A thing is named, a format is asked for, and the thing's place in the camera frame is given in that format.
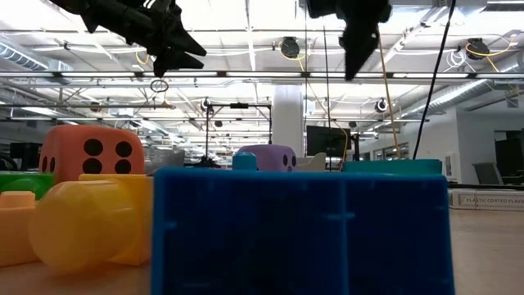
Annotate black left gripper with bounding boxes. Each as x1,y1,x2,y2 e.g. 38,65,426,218
134,0,208,79

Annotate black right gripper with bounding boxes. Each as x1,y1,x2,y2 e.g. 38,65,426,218
305,0,393,80

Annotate orange foam dice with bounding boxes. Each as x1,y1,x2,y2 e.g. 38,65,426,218
38,125,147,185

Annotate big green two-stud block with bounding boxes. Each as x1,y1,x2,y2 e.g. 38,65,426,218
0,170,55,202

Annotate black monitor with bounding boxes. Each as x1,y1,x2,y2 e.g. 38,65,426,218
306,125,352,158
10,142,42,171

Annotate smoky translucent plastic bin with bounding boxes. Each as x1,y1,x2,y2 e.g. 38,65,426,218
144,147,186,176

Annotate light blue stud block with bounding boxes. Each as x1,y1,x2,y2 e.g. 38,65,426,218
232,152,259,171

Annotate purple foam dice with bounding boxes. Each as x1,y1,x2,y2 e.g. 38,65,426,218
236,143,298,173

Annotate teal plastic bin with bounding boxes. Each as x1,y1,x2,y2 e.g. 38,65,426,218
341,158,444,175

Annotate light grey plastic bin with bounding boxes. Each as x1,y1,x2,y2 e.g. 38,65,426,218
296,152,328,173

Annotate grey office chair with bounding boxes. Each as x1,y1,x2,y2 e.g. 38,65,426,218
472,162,505,186

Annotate yellow stud block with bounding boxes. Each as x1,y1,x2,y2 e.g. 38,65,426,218
27,173,155,274

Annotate big blue two-stud block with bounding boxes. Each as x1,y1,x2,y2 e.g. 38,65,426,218
150,166,456,295

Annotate yellow flat studded brick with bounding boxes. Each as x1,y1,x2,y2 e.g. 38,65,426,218
0,191,40,268

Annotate yellow cable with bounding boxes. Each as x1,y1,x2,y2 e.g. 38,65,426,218
377,34,402,161

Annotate black background rig frame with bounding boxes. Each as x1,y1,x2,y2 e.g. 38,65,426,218
204,102,273,168

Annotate black hanging cable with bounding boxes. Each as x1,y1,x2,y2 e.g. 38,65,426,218
412,0,458,161

